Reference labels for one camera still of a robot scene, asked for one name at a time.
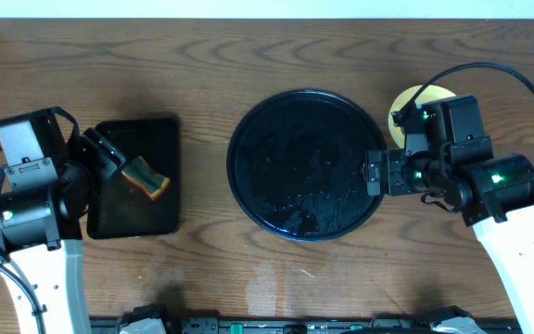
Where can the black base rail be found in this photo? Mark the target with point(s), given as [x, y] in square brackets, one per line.
[154, 318]

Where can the orange green sponge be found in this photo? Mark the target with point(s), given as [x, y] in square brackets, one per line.
[139, 173]

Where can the black rectangular tray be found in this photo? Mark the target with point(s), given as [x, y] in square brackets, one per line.
[123, 210]

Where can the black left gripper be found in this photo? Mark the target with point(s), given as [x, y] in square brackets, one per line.
[108, 154]

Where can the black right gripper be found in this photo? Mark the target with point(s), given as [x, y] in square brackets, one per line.
[395, 160]

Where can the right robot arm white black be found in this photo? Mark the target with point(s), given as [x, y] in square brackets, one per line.
[495, 196]

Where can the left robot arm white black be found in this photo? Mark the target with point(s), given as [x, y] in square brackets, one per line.
[47, 186]

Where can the black round tray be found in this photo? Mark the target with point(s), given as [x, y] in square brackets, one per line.
[295, 165]

